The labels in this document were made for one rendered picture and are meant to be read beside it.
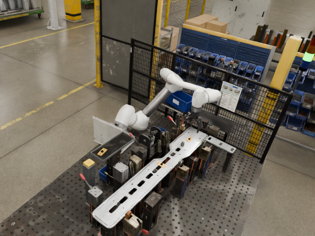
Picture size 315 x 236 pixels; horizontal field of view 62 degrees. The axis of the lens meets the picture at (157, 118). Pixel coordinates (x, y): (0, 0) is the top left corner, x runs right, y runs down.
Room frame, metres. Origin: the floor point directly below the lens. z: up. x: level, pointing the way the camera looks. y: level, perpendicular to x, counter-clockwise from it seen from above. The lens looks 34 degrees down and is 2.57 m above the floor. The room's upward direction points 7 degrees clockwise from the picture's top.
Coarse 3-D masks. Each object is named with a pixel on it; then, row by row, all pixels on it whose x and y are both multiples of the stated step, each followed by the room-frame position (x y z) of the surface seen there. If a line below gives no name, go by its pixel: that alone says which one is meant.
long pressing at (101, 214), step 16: (192, 128) 2.22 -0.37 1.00; (176, 144) 1.93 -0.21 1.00; (192, 144) 1.96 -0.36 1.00; (160, 160) 1.69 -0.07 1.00; (176, 160) 1.71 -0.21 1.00; (144, 176) 1.48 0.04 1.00; (160, 176) 1.50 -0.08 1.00; (128, 192) 1.30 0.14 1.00; (144, 192) 1.32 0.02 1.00; (96, 208) 1.13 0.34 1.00; (128, 208) 1.16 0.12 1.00; (112, 224) 1.03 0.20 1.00
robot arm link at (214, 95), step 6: (168, 78) 2.38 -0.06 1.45; (174, 78) 2.35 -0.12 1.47; (174, 84) 2.32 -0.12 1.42; (180, 84) 2.27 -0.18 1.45; (186, 84) 2.26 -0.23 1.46; (192, 84) 2.26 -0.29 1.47; (204, 90) 2.14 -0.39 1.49; (210, 90) 2.11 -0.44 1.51; (216, 90) 2.13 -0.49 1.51; (210, 96) 2.05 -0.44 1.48; (216, 96) 2.07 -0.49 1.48; (210, 102) 2.05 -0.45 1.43
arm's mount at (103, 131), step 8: (96, 120) 2.17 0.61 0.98; (96, 128) 2.17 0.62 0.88; (104, 128) 2.12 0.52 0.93; (112, 128) 2.08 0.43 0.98; (120, 128) 2.04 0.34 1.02; (96, 136) 2.17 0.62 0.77; (104, 136) 2.12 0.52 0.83; (112, 136) 2.08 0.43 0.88; (128, 144) 2.16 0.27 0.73; (120, 152) 2.04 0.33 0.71
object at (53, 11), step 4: (48, 0) 7.90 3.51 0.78; (52, 0) 7.90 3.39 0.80; (48, 4) 7.90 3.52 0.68; (52, 4) 7.88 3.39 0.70; (52, 8) 7.87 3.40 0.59; (56, 8) 7.99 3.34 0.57; (52, 12) 7.87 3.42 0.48; (56, 12) 7.98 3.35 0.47; (52, 16) 7.88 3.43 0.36; (56, 16) 7.97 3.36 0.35; (52, 20) 7.89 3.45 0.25; (56, 20) 7.95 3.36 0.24; (52, 24) 7.90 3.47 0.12; (56, 24) 7.94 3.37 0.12; (48, 28) 7.79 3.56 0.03; (52, 28) 7.86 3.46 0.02; (56, 28) 7.90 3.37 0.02; (60, 28) 7.95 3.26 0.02
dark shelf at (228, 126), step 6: (174, 108) 2.52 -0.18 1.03; (186, 114) 2.43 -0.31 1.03; (204, 114) 2.47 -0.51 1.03; (210, 114) 2.49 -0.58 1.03; (210, 120) 2.36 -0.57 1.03; (216, 120) 2.38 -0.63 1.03; (222, 120) 2.39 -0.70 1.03; (210, 126) 2.27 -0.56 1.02; (222, 126) 2.28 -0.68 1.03; (228, 126) 2.29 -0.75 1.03; (222, 132) 2.20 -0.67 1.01; (228, 132) 2.21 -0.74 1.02
